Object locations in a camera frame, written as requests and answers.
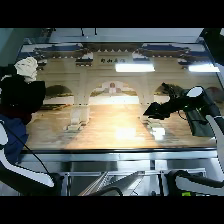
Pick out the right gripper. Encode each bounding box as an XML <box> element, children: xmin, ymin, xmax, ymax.
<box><xmin>142</xmin><ymin>100</ymin><xmax>181</xmax><ymax>121</ymax></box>

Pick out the cream white garment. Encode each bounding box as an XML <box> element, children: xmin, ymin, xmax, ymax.
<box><xmin>14</xmin><ymin>56</ymin><xmax>40</xmax><ymax>83</ymax></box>

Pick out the blue garment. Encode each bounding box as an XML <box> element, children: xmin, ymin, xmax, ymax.
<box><xmin>0</xmin><ymin>114</ymin><xmax>30</xmax><ymax>165</ymax></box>

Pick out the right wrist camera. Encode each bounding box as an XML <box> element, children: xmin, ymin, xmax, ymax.
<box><xmin>161</xmin><ymin>82</ymin><xmax>183</xmax><ymax>102</ymax></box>

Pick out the silver frame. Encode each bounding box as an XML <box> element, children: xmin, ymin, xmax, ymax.
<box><xmin>18</xmin><ymin>149</ymin><xmax>224</xmax><ymax>197</ymax></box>

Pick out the black cable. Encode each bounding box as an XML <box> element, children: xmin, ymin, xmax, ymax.
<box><xmin>3</xmin><ymin>124</ymin><xmax>53</xmax><ymax>176</ymax></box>
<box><xmin>87</xmin><ymin>185</ymin><xmax>125</xmax><ymax>197</ymax></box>

